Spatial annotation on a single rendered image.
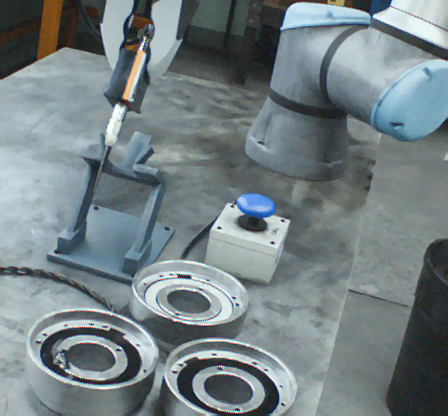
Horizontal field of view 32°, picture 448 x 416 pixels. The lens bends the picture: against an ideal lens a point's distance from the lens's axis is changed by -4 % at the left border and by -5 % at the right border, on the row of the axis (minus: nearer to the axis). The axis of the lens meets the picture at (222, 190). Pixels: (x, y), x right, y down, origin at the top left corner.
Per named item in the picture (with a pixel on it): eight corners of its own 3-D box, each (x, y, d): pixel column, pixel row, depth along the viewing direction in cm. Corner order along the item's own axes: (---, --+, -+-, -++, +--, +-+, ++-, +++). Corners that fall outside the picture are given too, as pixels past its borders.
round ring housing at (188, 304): (248, 364, 70) (258, 327, 68) (130, 356, 68) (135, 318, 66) (231, 299, 79) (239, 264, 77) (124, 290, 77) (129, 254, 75)
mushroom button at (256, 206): (262, 254, 83) (272, 211, 81) (225, 244, 84) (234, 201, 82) (270, 238, 87) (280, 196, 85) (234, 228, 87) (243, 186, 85)
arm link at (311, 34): (312, 77, 120) (331, -7, 114) (376, 111, 111) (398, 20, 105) (251, 80, 113) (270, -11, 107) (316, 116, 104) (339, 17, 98)
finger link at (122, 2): (136, 66, 80) (161, -20, 76) (116, 81, 74) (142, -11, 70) (108, 56, 80) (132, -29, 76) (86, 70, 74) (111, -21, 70)
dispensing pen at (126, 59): (73, 184, 70) (131, 13, 73) (85, 193, 74) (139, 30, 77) (96, 190, 70) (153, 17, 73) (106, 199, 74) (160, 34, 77)
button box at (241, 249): (269, 286, 83) (279, 245, 81) (203, 267, 84) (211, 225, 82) (283, 252, 90) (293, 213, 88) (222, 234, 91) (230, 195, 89)
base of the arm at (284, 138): (256, 128, 124) (269, 67, 120) (351, 154, 122) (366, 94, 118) (233, 161, 111) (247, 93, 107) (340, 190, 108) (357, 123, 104)
